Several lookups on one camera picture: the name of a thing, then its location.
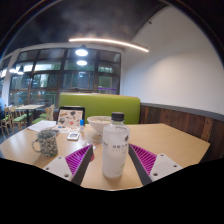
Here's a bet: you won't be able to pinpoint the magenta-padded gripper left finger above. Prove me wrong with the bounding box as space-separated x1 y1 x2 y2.
43 143 95 186

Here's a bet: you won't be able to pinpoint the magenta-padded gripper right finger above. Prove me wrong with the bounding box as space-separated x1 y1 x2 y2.
128 143 184 186

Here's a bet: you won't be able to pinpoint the clear black-capped water bottle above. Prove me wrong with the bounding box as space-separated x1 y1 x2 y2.
101 111 131 179

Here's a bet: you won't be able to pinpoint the speckled ceramic mug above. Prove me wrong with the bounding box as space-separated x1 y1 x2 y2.
31 128 61 158

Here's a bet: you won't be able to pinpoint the small white handheld device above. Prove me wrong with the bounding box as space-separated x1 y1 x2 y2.
66 131 81 141

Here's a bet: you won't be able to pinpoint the white paper sheet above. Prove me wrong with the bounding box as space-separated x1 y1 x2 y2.
27 119 58 133

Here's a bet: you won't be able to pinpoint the sticker-covered laptop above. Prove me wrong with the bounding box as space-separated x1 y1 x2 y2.
56 105 86 132

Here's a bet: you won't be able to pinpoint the white bowl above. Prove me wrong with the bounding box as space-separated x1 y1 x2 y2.
86 115 113 136

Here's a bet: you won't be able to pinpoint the wooden green-seated chairs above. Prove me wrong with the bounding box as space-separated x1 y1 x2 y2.
0 104 56 133

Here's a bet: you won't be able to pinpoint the light wooden dining table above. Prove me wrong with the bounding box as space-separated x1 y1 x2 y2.
14 104 46 118

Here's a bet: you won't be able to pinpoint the green upholstered bench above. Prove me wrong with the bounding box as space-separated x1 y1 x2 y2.
58 92 142 125

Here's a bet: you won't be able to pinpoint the person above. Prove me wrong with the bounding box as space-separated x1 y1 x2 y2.
0 97 6 119

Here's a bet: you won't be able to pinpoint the round pendant lamps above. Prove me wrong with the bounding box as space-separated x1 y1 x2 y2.
0 48 89 77

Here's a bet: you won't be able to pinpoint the long linear ceiling light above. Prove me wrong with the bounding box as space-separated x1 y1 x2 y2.
68 37 150 53

